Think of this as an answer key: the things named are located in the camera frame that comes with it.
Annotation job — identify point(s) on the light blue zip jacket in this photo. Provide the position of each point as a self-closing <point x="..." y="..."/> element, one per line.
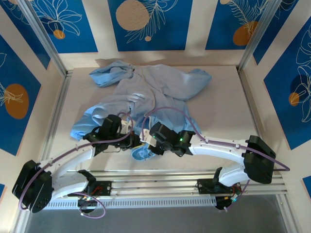
<point x="158" y="80"/>

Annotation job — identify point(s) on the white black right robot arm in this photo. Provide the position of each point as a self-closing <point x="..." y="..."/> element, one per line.
<point x="218" y="150"/>

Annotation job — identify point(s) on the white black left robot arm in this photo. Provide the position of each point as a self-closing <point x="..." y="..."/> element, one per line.
<point x="73" y="157"/>

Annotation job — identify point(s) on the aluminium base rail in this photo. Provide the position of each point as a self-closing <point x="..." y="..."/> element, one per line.
<point x="158" y="180"/>

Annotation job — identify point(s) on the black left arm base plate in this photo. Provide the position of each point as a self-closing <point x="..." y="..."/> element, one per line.
<point x="104" y="188"/>

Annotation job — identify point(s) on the aluminium table side rail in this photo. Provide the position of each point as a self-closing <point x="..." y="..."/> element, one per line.
<point x="59" y="109"/>
<point x="248" y="97"/>

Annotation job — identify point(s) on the blue floral wall panel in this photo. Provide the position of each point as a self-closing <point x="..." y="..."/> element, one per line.
<point x="218" y="24"/>
<point x="279" y="109"/>
<point x="277" y="36"/>
<point x="170" y="36"/>
<point x="26" y="41"/>
<point x="85" y="36"/>
<point x="14" y="136"/>

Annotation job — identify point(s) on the aluminium frame post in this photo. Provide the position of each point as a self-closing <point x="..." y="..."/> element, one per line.
<point x="260" y="36"/>
<point x="46" y="36"/>

